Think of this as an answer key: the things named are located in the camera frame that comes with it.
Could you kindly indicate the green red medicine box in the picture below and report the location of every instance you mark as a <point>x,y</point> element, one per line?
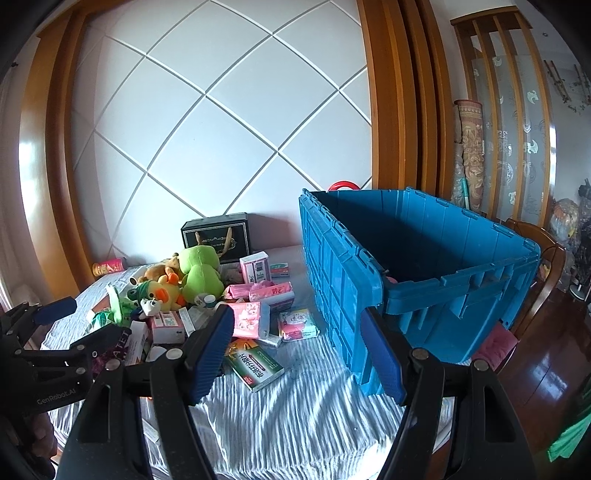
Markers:
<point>252,364</point>

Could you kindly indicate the small floral tissue pack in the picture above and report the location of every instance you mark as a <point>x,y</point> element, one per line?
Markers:
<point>297,324</point>

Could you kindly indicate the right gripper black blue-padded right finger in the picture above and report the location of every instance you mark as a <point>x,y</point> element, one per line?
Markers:
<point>487,440</point>

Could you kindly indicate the white pink medicine box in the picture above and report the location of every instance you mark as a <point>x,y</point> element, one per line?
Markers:
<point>167,329</point>

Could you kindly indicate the pink wet wipes pack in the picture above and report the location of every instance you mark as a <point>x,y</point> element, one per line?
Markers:
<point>256,291</point>

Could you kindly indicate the pink white upright box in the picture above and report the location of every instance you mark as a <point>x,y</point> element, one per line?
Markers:
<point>255,268</point>

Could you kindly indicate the small white plush toy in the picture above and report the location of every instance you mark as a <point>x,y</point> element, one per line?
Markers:
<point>149,307</point>

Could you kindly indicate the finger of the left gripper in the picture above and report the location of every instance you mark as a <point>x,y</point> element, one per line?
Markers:
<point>50,313</point>
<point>104,344</point>

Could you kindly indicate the brown bear plush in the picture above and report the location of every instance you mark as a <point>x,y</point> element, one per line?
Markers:
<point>167,271</point>

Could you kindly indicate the rolled patterned rug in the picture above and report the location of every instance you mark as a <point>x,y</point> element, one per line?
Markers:
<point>469,163</point>

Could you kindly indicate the black gift bag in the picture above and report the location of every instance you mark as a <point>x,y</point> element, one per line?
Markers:
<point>227,234</point>

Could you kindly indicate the pink tissue pack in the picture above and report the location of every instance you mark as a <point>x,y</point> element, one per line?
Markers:
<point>252,320</point>

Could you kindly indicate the green crocodile hand puppet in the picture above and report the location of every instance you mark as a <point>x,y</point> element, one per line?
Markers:
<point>113,308</point>

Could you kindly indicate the small green pink box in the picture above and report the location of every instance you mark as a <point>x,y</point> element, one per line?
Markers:
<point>280,270</point>

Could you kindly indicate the yellow duck plush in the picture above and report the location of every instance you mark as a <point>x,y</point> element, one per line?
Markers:
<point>169,294</point>

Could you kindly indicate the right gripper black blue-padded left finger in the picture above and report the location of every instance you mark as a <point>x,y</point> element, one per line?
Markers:
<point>107,440</point>

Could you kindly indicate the wooden chair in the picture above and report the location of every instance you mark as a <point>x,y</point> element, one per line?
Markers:
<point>500,346</point>

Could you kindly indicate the blue plastic storage crate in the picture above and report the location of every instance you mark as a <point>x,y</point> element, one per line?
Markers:
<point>443,275</point>

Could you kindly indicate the pink snack can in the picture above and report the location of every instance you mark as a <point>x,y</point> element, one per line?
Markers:
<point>109,266</point>

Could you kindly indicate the green frog plush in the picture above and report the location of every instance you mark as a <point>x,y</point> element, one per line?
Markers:
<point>200,267</point>

